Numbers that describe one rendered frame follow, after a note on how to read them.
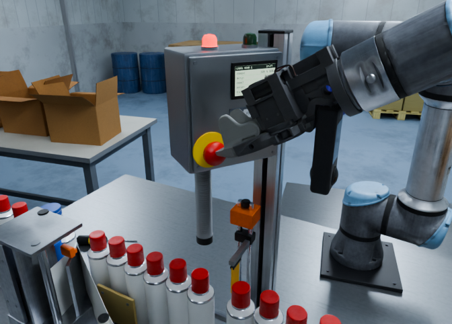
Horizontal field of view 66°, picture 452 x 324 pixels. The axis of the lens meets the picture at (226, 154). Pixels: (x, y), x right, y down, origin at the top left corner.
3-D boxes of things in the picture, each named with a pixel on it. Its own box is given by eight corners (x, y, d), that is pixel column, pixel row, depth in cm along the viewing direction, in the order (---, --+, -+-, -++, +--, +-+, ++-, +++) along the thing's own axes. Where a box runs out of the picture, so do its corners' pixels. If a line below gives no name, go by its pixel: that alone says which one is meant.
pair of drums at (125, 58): (127, 87, 757) (123, 50, 727) (171, 89, 728) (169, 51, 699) (109, 93, 700) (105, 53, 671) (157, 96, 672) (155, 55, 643)
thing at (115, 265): (109, 316, 80) (97, 243, 72) (126, 301, 84) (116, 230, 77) (127, 326, 78) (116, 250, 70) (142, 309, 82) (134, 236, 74)
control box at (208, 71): (169, 155, 64) (162, 47, 57) (249, 140, 71) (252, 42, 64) (191, 177, 55) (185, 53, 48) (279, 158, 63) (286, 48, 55)
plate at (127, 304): (101, 316, 78) (96, 285, 75) (104, 314, 79) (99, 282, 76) (136, 334, 74) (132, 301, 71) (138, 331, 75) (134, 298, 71)
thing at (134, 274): (126, 327, 78) (115, 251, 70) (142, 310, 82) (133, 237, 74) (144, 336, 75) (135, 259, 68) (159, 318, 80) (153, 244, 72)
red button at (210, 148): (198, 140, 54) (206, 146, 52) (220, 136, 56) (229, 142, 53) (199, 163, 56) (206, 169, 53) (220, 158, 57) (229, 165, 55)
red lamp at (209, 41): (198, 49, 53) (198, 33, 52) (213, 48, 54) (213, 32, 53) (205, 50, 51) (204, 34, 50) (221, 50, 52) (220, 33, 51)
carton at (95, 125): (30, 147, 207) (15, 84, 193) (79, 122, 253) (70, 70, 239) (95, 152, 199) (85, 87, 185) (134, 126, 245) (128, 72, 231)
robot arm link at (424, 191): (387, 220, 105) (424, 27, 81) (444, 236, 97) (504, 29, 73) (377, 243, 96) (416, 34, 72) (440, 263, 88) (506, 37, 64)
